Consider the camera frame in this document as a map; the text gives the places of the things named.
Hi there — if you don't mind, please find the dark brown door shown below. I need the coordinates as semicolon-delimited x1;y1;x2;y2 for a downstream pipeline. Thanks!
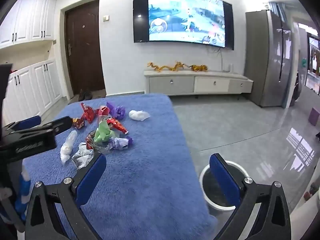
64;0;106;98

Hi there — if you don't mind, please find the white round bin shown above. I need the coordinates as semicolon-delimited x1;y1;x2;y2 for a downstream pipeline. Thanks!
199;161;248;211

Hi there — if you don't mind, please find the red foil wrapper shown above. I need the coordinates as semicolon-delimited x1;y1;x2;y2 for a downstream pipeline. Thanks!
85;132;97;150

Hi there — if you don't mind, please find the white black plastic bag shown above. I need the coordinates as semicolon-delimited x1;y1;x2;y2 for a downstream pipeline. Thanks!
71;142;95;170

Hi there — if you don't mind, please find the long golden dragon ornament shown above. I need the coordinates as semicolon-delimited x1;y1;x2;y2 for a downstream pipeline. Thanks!
147;61;191;72

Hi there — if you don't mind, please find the clear plastic bag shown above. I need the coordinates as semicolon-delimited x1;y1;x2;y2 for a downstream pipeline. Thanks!
60;130;78;165

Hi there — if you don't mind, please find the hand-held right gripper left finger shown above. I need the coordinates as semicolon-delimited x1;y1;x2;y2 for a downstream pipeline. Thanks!
24;152;107;240

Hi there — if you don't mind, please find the purple box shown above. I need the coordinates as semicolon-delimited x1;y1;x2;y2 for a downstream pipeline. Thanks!
309;106;320;126

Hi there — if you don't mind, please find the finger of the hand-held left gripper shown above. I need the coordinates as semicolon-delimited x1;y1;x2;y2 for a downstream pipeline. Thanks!
2;116;42;131
37;116;73;136

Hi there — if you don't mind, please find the white crumpled tissue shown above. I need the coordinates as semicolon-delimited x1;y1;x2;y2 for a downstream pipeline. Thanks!
128;110;151;122

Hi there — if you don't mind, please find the television cable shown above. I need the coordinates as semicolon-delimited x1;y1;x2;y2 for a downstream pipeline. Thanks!
207;47;223;71

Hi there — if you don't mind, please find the red triangular snack wrapper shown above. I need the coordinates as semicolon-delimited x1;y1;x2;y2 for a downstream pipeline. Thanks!
80;102;97;123

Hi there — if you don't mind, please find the red orange snack packet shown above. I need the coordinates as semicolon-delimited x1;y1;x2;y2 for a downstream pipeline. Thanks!
106;118;129;135

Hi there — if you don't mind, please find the wall television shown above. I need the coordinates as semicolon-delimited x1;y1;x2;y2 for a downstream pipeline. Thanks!
132;0;234;51

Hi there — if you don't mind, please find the green plastic bag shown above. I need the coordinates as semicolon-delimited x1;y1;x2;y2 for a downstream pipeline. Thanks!
93;122;117;142

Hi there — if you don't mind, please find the purple white plastic bag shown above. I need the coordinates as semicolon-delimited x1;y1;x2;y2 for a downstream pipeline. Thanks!
110;136;133;151

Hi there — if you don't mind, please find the blue fluffy rug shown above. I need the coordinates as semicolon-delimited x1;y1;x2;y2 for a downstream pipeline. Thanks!
22;94;218;240

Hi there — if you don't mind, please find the dark red snack wrapper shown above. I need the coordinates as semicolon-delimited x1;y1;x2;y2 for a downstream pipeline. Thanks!
72;117;86;130

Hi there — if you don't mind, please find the small pink red packet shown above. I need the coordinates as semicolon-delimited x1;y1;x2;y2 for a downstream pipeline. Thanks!
97;105;111;117

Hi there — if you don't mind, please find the white television stand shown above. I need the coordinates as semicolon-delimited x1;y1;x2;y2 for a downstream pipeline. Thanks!
143;69;254;97

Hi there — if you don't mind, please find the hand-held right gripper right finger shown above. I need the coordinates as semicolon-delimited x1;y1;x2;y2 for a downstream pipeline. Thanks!
209;153;292;240

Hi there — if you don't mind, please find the white cabinet unit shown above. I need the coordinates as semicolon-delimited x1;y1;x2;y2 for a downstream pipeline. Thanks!
0;0;63;128

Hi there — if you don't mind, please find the grey refrigerator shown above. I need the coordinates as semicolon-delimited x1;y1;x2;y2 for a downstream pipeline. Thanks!
245;9;298;108

